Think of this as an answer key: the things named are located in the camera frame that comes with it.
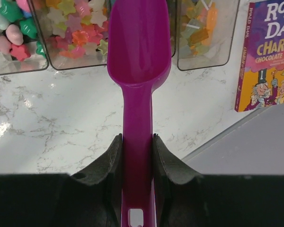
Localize clear bin opaque star candies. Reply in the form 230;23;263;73
0;0;49;75

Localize Roald Dahl paperback book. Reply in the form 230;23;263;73
234;0;284;112

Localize clear bin translucent star candies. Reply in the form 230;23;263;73
28;0;111;70

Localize magenta plastic scoop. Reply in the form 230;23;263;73
107;0;171;227

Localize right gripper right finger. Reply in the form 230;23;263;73
152;135;284;227

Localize clear bin popsicle candies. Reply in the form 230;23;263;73
176;0;240;71

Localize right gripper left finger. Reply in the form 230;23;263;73
0;135;123;227

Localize clear bin lollipops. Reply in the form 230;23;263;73
167;0;177;56

